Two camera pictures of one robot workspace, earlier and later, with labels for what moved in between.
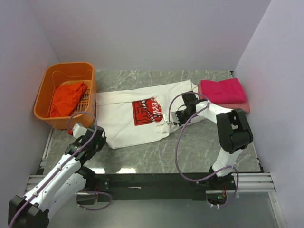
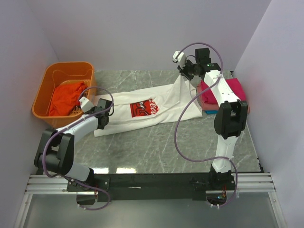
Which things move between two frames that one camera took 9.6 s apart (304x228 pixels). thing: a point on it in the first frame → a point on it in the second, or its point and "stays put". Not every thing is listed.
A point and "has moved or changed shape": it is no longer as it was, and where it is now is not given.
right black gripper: [180, 116] → [184, 70]
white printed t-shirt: [128, 117] has moved or changed shape
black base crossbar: [159, 186] stays put
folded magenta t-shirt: [229, 90] stays put
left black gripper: [95, 137] → [95, 109]
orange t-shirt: [65, 99] stays put
